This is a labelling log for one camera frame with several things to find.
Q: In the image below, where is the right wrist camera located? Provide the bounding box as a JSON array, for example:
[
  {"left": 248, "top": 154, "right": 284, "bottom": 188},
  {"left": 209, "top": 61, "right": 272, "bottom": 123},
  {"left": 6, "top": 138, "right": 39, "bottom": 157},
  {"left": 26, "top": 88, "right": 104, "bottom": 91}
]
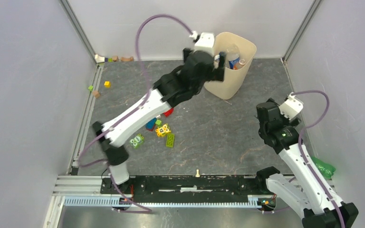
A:
[{"left": 279, "top": 93, "right": 304, "bottom": 121}]

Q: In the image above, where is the small green block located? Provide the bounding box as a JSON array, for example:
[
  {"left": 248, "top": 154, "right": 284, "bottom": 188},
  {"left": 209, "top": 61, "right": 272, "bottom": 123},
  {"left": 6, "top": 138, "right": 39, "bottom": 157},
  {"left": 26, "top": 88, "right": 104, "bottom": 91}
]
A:
[{"left": 155, "top": 119, "right": 162, "bottom": 126}]

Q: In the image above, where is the wooden cube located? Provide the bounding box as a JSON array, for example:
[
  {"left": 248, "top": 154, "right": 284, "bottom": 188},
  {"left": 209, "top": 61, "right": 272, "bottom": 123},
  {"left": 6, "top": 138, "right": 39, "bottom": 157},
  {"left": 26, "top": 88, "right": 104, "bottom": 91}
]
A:
[{"left": 92, "top": 90, "right": 101, "bottom": 98}]

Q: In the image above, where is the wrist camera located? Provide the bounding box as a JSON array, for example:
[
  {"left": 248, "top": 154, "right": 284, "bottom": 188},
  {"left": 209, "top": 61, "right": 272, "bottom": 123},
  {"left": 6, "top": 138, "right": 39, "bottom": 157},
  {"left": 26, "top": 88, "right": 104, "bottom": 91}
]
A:
[
  {"left": 190, "top": 31, "right": 215, "bottom": 56},
  {"left": 279, "top": 93, "right": 304, "bottom": 121}
]

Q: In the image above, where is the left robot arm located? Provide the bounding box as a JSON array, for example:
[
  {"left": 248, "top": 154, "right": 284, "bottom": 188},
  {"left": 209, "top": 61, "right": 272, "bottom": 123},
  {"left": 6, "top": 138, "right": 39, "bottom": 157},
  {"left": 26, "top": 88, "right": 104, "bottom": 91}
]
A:
[{"left": 92, "top": 48, "right": 227, "bottom": 194}]

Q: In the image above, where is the yellow number brick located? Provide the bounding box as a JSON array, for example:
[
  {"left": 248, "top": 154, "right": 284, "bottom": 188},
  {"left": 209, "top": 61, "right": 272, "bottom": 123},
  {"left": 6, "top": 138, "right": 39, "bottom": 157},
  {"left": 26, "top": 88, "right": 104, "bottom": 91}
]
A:
[{"left": 155, "top": 123, "right": 171, "bottom": 137}]

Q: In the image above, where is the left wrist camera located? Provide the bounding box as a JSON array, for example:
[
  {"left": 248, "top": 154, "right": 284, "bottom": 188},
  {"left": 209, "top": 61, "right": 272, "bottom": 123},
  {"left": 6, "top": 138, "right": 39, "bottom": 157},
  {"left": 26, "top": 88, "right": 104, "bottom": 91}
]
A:
[{"left": 190, "top": 31, "right": 215, "bottom": 56}]

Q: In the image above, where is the red horseshoe toy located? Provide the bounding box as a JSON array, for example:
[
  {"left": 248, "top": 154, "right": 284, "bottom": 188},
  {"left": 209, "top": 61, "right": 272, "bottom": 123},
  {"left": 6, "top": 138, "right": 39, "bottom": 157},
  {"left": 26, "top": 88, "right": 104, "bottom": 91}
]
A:
[{"left": 163, "top": 108, "right": 174, "bottom": 117}]

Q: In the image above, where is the yellow cube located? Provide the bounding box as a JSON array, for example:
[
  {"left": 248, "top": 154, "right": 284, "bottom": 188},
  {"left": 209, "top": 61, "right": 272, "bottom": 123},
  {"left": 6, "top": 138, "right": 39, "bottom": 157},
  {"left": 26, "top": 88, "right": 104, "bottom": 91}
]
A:
[{"left": 104, "top": 81, "right": 111, "bottom": 88}]

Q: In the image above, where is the crushed Pepsi bottle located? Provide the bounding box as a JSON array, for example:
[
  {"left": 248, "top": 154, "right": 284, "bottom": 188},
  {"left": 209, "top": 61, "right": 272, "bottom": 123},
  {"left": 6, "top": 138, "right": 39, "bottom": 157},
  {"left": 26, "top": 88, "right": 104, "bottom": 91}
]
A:
[{"left": 226, "top": 44, "right": 240, "bottom": 69}]

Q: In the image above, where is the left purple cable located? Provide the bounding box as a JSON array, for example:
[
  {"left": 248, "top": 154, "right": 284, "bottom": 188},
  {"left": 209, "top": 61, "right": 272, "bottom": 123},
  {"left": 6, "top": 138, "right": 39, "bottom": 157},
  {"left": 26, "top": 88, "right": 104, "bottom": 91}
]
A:
[{"left": 77, "top": 14, "right": 199, "bottom": 215}]

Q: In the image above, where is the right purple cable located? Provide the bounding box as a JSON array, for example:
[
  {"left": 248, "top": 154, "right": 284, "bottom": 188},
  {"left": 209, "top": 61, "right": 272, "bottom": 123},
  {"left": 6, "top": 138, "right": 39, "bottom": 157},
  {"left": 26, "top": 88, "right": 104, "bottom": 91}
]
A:
[{"left": 288, "top": 90, "right": 347, "bottom": 228}]

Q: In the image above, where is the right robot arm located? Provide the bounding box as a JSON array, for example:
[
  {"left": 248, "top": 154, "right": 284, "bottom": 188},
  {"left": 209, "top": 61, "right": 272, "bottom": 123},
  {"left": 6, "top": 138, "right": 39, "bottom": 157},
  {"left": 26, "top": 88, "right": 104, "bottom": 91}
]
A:
[{"left": 255, "top": 98, "right": 359, "bottom": 228}]

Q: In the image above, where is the green flat brick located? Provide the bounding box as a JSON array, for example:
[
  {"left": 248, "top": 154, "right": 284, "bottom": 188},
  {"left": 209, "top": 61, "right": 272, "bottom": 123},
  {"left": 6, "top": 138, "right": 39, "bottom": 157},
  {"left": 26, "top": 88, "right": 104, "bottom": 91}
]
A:
[{"left": 165, "top": 133, "right": 175, "bottom": 148}]

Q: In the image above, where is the green face brick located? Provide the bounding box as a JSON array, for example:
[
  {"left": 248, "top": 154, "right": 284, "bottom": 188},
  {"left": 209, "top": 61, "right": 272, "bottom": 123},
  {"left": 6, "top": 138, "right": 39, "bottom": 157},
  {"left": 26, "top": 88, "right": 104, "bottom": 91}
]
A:
[{"left": 129, "top": 133, "right": 144, "bottom": 149}]

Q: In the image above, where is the blue toy brick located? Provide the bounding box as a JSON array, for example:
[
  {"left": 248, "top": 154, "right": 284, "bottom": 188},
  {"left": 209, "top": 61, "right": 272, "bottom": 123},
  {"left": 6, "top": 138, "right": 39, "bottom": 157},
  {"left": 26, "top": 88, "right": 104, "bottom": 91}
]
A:
[{"left": 145, "top": 118, "right": 157, "bottom": 131}]

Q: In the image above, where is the green plastic bottle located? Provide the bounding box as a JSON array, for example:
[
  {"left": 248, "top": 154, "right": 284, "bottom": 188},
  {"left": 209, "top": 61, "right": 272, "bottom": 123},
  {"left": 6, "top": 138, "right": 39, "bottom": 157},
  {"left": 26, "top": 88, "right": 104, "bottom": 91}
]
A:
[{"left": 311, "top": 156, "right": 336, "bottom": 180}]

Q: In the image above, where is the clear bottle purple label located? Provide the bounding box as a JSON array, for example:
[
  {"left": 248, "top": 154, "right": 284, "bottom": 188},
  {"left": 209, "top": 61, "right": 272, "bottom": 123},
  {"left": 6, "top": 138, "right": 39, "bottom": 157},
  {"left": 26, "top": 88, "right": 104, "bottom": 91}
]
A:
[{"left": 214, "top": 54, "right": 220, "bottom": 68}]

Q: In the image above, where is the purple cable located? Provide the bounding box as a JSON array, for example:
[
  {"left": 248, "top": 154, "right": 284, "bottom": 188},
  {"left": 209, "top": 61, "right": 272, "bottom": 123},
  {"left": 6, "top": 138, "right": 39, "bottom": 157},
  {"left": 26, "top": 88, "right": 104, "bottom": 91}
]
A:
[
  {"left": 288, "top": 90, "right": 347, "bottom": 228},
  {"left": 77, "top": 14, "right": 199, "bottom": 215}
]

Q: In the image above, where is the white arch block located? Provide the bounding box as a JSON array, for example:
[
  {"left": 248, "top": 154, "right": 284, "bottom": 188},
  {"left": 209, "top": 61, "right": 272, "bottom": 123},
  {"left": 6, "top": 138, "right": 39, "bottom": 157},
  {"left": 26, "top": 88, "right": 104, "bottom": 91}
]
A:
[{"left": 94, "top": 54, "right": 106, "bottom": 64}]

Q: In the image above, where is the wooden arch block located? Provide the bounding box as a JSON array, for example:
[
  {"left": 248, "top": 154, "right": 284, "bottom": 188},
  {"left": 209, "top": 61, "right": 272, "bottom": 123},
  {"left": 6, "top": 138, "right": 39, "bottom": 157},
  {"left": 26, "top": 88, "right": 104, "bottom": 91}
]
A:
[{"left": 120, "top": 57, "right": 134, "bottom": 62}]

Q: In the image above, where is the beige plastic bin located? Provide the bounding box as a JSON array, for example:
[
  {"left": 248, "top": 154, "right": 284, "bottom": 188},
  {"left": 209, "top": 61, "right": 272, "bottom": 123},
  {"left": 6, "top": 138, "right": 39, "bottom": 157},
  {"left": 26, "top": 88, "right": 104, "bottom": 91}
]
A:
[{"left": 204, "top": 32, "right": 257, "bottom": 100}]

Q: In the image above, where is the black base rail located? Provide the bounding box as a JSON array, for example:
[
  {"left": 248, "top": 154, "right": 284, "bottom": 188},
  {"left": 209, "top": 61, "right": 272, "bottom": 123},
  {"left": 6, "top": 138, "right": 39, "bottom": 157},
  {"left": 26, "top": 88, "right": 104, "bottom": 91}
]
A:
[{"left": 118, "top": 175, "right": 274, "bottom": 203}]

